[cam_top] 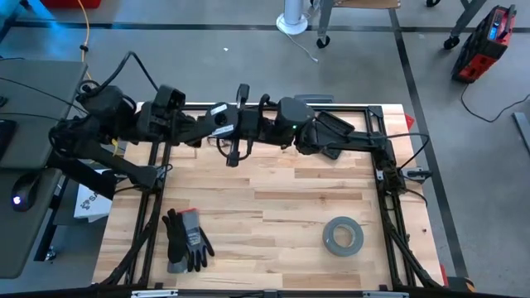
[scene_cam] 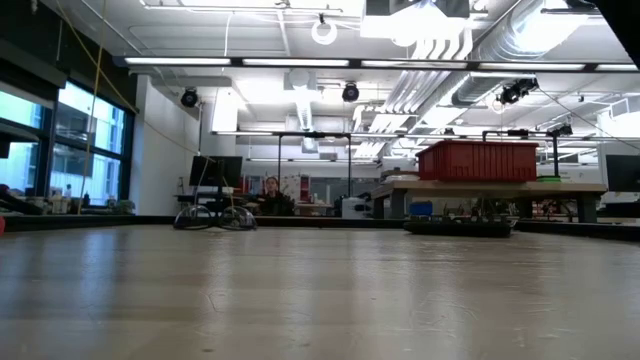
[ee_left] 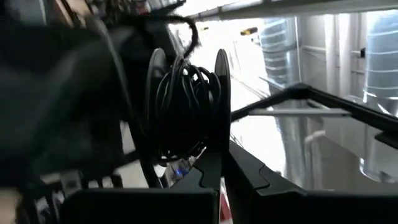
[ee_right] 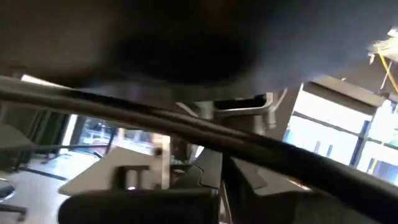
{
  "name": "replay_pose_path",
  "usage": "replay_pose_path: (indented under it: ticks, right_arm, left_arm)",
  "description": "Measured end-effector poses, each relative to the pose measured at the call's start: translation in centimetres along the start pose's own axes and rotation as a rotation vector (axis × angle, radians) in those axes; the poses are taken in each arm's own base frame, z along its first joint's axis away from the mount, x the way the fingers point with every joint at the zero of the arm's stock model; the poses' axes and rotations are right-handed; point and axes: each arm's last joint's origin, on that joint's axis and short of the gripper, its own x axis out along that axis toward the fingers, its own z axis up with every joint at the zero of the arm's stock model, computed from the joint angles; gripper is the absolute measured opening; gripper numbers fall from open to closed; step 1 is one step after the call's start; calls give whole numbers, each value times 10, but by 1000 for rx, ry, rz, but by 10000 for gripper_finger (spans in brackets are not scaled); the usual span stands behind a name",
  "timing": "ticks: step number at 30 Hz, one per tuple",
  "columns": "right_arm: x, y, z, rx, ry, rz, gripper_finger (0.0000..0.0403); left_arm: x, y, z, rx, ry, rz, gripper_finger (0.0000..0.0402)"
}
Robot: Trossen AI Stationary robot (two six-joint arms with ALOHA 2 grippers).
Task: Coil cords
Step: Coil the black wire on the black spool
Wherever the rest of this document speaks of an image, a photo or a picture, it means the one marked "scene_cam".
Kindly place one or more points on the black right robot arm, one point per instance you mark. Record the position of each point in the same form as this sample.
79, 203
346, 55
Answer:
625, 20

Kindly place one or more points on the green flat object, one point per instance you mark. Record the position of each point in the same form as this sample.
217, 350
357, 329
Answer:
550, 178

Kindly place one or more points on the red plastic bin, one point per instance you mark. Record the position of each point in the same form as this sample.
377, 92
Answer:
475, 162

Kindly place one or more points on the black aluminium frame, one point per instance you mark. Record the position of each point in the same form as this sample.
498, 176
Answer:
100, 221

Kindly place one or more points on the white box machine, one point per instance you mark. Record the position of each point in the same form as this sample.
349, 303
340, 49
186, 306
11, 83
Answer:
354, 207

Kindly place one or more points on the person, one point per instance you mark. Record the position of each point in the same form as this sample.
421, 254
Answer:
274, 200

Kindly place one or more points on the blue bin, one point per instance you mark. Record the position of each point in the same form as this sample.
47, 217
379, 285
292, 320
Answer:
421, 209

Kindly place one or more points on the black monitor on stand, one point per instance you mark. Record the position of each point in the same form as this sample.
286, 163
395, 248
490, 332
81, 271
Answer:
217, 171

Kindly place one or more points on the wooden top work table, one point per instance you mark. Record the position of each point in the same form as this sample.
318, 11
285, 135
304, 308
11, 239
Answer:
500, 189

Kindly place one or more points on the black metal gantry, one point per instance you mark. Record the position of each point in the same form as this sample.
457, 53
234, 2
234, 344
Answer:
312, 134

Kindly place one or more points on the black ceiling camera rig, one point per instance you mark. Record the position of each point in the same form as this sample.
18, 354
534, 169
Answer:
515, 91

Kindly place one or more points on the black round ceiling fixture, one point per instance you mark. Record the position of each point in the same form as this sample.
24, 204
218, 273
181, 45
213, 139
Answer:
350, 93
189, 98

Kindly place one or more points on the clear safety glasses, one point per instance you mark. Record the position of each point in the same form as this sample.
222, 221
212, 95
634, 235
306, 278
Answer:
192, 217

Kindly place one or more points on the black pole device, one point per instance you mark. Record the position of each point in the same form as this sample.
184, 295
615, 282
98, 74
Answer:
556, 150

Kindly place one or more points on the open black bit case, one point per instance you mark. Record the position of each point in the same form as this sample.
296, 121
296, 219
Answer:
460, 229

